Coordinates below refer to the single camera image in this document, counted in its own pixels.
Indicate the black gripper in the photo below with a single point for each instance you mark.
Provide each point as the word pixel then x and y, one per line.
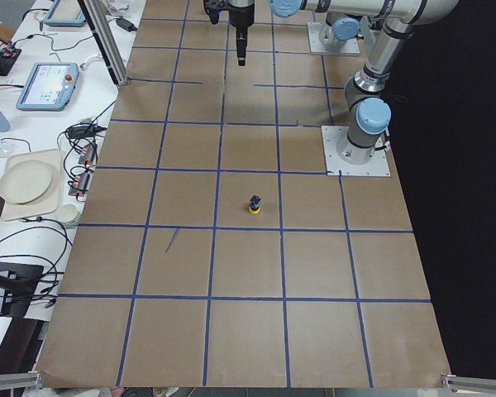
pixel 240 16

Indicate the yellow push button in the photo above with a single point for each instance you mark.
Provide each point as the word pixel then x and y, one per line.
pixel 254 204

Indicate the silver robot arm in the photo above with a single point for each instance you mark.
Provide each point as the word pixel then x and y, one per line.
pixel 370 115
pixel 340 33

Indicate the person hand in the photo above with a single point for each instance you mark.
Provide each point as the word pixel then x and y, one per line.
pixel 6 33

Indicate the black power adapter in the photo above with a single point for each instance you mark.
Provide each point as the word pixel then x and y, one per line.
pixel 125 24

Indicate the far teach pendant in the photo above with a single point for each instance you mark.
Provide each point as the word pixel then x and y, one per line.
pixel 64 13

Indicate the teach pendant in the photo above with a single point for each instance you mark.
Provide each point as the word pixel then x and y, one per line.
pixel 49 87
pixel 64 13

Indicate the upper small circuit board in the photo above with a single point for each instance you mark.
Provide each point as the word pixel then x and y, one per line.
pixel 88 154

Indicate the small circuit board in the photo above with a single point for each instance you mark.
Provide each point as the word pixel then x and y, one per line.
pixel 78 185
pixel 88 154

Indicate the near teach pendant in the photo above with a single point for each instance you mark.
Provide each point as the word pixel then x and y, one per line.
pixel 49 87

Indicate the lower small circuit board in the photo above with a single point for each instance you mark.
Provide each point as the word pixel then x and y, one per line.
pixel 78 185

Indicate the white paper cup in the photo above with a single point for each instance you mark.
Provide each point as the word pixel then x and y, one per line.
pixel 68 215

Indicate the beige tray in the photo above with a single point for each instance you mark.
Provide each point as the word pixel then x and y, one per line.
pixel 47 202

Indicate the beige plate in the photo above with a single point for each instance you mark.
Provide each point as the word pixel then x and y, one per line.
pixel 26 181

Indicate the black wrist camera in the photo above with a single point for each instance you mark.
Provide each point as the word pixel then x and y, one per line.
pixel 213 8

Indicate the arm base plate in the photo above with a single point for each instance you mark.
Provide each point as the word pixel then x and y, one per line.
pixel 342 158
pixel 323 42

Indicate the aluminium frame post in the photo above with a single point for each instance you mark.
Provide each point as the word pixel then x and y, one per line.
pixel 98 24

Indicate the black camera stand base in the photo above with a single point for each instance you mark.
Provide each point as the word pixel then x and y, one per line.
pixel 17 287

